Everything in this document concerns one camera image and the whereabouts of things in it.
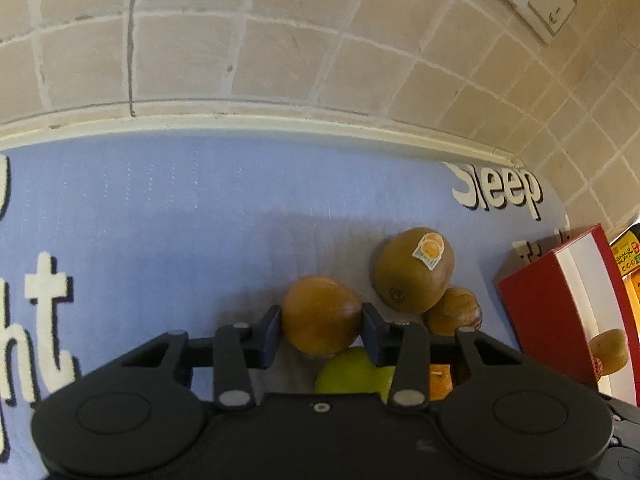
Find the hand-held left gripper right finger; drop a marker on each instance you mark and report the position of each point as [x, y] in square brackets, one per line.
[374, 336]

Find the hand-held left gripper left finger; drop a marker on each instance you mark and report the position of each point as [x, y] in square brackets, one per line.
[271, 335]

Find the round orange-brown fruit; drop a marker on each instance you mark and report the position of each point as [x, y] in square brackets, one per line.
[320, 315]

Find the red box with white inside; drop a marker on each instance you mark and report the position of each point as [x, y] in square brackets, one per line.
[545, 310]

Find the green apple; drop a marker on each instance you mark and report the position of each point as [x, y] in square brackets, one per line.
[350, 375]

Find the brown kiwi with sticker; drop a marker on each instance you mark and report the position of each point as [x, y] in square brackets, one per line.
[410, 275]

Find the orange fruit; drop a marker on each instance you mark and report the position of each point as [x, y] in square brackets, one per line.
[440, 382]

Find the small striped brown fruit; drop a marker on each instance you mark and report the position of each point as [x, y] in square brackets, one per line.
[455, 310]

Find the blue mat with white letters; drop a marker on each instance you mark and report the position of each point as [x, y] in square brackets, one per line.
[175, 220]

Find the yellow printed package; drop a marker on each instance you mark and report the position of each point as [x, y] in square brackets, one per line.
[629, 255]

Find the white wall socket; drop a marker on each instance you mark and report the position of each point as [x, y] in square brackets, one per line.
[552, 2]

